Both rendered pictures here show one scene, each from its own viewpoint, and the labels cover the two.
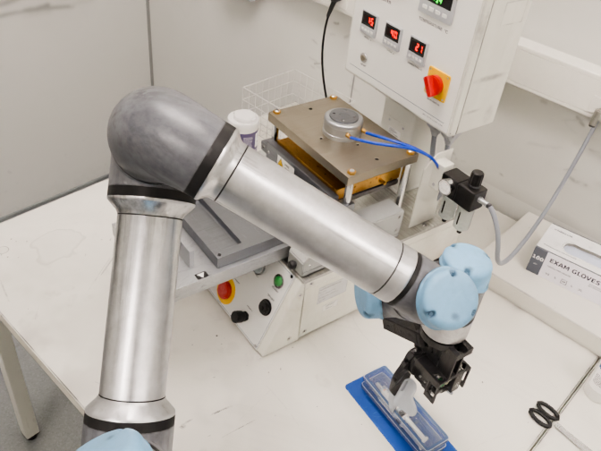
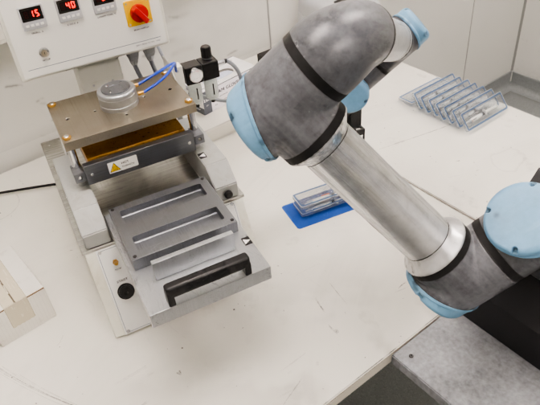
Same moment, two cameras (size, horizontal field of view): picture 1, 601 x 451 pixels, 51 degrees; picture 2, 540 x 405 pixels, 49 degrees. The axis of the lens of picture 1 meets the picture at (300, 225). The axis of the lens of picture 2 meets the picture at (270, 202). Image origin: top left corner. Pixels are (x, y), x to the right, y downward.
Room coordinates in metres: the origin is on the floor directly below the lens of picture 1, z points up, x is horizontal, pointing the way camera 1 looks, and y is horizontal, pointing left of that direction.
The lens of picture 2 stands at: (0.53, 0.92, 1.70)
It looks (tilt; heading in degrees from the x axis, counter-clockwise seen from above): 39 degrees down; 286
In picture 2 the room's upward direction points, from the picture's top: 5 degrees counter-clockwise
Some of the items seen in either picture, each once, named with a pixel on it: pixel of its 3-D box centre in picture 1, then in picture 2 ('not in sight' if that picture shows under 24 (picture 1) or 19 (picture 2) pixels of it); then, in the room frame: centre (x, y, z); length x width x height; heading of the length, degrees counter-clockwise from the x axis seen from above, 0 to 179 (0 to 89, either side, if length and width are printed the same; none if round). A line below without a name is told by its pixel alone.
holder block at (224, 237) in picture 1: (229, 219); (172, 219); (0.95, 0.14, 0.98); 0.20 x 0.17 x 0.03; 40
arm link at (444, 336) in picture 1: (448, 319); not in sight; (0.69, -0.25, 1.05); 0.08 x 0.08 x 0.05
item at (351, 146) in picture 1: (358, 144); (127, 105); (1.12, -0.10, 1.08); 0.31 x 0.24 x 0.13; 40
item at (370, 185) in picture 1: (341, 152); (128, 120); (1.11, -0.06, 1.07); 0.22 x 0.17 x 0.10; 40
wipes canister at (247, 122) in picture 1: (242, 137); not in sight; (1.52, 0.19, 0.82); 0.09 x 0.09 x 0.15
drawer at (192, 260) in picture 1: (207, 231); (182, 239); (0.92, 0.18, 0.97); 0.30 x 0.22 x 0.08; 130
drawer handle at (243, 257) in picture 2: not in sight; (208, 278); (0.83, 0.28, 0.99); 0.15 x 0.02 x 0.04; 40
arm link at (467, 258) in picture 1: (457, 284); not in sight; (0.69, -0.24, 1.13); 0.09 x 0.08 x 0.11; 107
